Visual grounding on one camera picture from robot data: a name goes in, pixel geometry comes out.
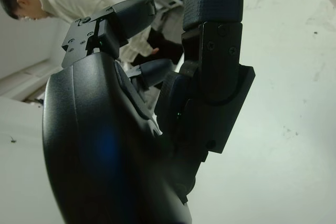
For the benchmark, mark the grey cloth bundle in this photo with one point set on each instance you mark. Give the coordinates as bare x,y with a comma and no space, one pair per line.
168,22

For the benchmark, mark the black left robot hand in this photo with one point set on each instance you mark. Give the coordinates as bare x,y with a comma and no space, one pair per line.
110,142

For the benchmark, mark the person in cream sweater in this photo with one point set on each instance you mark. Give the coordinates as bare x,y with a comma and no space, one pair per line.
73,1

